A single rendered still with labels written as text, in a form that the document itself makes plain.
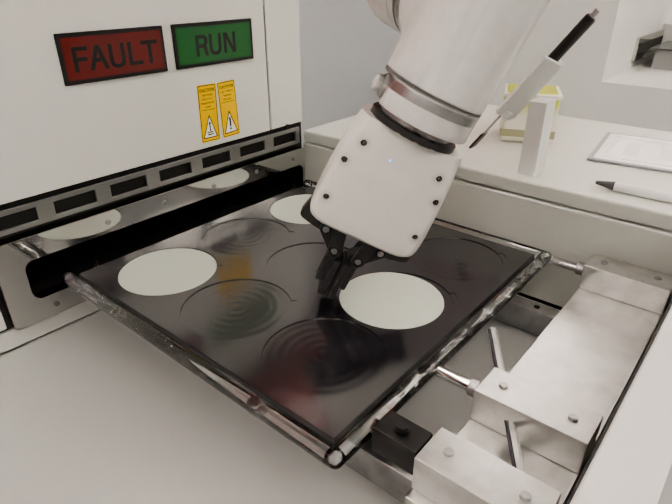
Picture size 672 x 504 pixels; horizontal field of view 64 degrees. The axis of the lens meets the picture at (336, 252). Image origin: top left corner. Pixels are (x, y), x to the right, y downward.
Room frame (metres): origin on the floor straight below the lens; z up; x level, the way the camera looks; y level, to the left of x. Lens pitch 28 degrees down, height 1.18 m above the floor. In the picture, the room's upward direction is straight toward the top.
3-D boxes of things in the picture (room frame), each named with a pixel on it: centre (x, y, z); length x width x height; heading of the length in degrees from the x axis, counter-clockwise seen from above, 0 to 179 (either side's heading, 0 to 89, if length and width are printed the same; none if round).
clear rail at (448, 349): (0.39, -0.12, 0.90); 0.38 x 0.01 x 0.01; 140
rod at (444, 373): (0.33, -0.09, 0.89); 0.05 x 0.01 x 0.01; 50
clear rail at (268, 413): (0.36, 0.14, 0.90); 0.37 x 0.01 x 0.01; 50
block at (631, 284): (0.47, -0.30, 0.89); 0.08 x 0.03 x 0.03; 50
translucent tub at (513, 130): (0.76, -0.27, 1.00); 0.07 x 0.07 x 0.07; 74
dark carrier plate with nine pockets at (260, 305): (0.50, 0.02, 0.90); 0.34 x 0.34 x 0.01; 50
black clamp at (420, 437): (0.26, -0.04, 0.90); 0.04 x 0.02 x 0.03; 50
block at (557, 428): (0.29, -0.14, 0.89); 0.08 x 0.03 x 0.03; 50
